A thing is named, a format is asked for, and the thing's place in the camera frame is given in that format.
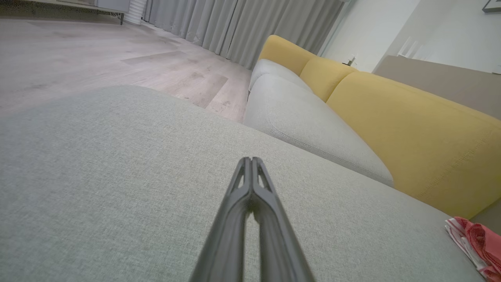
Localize red Bulls 23 jersey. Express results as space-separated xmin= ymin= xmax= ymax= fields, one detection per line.
xmin=454 ymin=217 xmax=501 ymax=281

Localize grey low cabinet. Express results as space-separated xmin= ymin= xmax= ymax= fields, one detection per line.
xmin=23 ymin=0 xmax=132 ymax=25

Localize medium yellow sofa back cushion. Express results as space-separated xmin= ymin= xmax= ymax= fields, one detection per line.
xmin=299 ymin=57 xmax=358 ymax=103

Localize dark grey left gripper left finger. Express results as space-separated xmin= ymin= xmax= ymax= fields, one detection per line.
xmin=190 ymin=157 xmax=254 ymax=282

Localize white ribbed appliance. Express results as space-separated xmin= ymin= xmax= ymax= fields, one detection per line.
xmin=124 ymin=0 xmax=148 ymax=26

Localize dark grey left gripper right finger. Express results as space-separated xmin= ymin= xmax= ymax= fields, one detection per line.
xmin=252 ymin=157 xmax=316 ymax=282

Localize red shorts with white stripes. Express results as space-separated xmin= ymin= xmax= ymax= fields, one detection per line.
xmin=444 ymin=219 xmax=490 ymax=275

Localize small grey sofa seat cushion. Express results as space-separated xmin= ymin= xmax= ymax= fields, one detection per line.
xmin=249 ymin=59 xmax=314 ymax=93

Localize small yellow sofa back cushion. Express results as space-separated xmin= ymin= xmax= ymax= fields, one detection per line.
xmin=258 ymin=34 xmax=316 ymax=77

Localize large grey sofa chaise cushion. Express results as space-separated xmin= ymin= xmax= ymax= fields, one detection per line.
xmin=0 ymin=85 xmax=501 ymax=282

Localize grey pleated curtain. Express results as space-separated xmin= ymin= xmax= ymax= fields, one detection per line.
xmin=143 ymin=0 xmax=347 ymax=70

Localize taupe board panel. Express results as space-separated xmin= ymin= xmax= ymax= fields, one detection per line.
xmin=372 ymin=55 xmax=501 ymax=120

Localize large yellow sofa back cushion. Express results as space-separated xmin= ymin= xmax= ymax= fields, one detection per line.
xmin=326 ymin=71 xmax=501 ymax=220

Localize grey sofa back cushion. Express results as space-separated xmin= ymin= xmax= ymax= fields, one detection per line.
xmin=243 ymin=73 xmax=394 ymax=188

